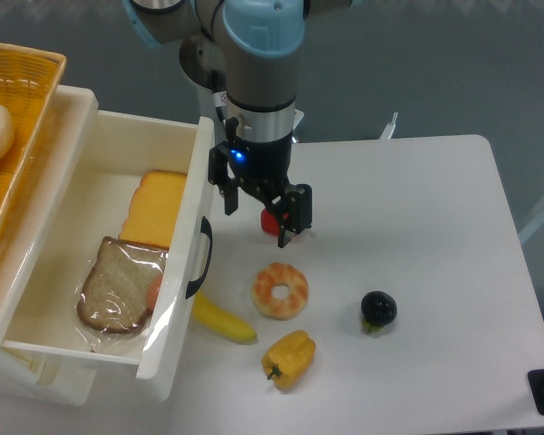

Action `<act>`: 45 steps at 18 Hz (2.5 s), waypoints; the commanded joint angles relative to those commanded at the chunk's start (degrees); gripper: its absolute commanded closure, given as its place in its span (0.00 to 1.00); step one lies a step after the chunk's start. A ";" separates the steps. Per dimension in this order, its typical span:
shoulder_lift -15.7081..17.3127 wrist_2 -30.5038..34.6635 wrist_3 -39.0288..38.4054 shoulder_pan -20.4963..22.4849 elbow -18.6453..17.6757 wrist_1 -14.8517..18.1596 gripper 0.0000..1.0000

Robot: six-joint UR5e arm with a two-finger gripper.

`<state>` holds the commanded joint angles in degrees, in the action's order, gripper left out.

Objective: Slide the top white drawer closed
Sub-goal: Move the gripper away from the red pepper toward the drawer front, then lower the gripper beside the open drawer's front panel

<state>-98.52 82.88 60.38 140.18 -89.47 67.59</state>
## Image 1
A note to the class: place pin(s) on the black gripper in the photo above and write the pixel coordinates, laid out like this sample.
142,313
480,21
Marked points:
260,169

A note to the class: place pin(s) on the white top drawer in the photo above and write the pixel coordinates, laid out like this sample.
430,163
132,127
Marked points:
118,151

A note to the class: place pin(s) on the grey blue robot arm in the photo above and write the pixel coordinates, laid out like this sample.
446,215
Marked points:
250,51

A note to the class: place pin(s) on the red bell pepper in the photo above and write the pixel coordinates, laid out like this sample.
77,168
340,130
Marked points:
268,223

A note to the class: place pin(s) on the orange glazed donut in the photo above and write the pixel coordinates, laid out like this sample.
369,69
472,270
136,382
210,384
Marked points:
280,291

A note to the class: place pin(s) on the yellow cake slice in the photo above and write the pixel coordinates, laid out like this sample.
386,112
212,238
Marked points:
154,209

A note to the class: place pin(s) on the yellow banana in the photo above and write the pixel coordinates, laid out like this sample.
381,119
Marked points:
221,322

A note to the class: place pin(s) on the yellow bell pepper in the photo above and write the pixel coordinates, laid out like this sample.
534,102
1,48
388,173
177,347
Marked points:
286,361

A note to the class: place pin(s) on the dark purple eggplant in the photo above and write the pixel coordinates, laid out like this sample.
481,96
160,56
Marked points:
378,310

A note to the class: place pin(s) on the brown bread slice in wrap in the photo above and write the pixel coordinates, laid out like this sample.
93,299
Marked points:
113,297

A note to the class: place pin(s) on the orange woven basket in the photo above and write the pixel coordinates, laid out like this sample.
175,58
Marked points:
28,79

